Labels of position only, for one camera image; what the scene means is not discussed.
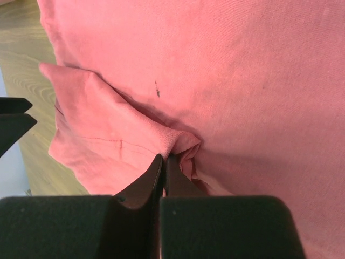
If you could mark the pink t shirt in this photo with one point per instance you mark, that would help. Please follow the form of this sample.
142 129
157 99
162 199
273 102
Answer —
249 95

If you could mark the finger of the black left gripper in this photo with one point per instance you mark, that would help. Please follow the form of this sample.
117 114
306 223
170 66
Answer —
14 105
13 127

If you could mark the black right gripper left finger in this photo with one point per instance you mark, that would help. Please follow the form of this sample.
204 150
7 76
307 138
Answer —
100 226

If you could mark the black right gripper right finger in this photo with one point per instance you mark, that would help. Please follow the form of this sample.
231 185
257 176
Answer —
194 225

